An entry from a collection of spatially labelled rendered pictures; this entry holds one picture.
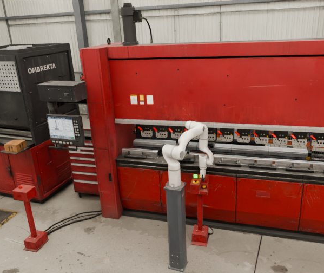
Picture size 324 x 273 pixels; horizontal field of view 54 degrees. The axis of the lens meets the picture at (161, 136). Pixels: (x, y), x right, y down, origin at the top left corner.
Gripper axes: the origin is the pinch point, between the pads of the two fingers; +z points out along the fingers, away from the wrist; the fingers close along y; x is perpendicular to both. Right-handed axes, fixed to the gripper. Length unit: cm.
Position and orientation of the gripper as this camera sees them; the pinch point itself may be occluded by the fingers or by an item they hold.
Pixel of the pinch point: (203, 179)
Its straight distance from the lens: 367.9
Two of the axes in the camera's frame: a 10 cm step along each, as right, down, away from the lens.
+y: -2.6, 4.2, -8.7
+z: 0.7, 9.0, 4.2
